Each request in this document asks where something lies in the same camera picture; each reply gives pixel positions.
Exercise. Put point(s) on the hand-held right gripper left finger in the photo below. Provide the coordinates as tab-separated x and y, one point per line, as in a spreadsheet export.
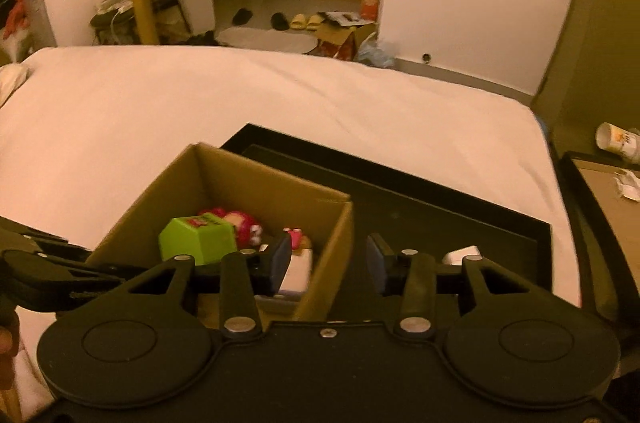
282	260

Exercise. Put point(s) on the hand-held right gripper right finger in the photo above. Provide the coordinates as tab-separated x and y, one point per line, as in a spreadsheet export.
373	260

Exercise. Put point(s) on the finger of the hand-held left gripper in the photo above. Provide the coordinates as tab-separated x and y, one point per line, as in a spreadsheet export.
55	240
60	270

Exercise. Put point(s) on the small pink toy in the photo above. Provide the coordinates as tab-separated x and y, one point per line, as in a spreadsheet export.
293	237

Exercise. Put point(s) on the brown cardboard box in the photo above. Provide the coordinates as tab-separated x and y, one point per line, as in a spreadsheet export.
327	273

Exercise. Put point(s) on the red and pink toy figure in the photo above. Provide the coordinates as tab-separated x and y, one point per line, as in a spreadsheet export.
240	223

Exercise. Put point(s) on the green toy cube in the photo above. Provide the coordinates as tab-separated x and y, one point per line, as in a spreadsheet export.
197	238

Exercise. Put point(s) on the person's left hand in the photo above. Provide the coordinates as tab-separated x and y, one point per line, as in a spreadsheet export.
6	348

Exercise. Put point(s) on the black flat tray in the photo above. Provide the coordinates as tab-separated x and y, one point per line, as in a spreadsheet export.
425	213

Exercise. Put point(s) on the small white toy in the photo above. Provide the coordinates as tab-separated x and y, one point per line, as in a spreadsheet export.
461	255

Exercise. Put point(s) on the white pillow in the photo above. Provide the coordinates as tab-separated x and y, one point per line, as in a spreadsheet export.
12	83

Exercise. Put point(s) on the clear plastic bag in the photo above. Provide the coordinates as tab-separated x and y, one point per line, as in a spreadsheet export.
375	52

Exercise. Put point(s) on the white oval floor mat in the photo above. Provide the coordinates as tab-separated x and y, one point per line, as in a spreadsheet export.
270	39

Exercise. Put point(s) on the open cardboard box with papers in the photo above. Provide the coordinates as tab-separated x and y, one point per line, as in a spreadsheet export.
340	38

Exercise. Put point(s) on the orange plush toy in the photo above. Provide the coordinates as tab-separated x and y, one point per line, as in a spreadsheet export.
17	13

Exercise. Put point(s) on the black shoe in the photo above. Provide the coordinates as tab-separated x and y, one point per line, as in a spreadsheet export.
280	21
243	16

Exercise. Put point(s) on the orange cardboard box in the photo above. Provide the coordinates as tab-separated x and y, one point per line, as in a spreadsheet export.
370	2

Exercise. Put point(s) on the crumpled white paper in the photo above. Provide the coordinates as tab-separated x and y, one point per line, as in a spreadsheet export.
630	187

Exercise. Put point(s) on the white paper cup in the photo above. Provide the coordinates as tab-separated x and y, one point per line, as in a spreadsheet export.
617	143

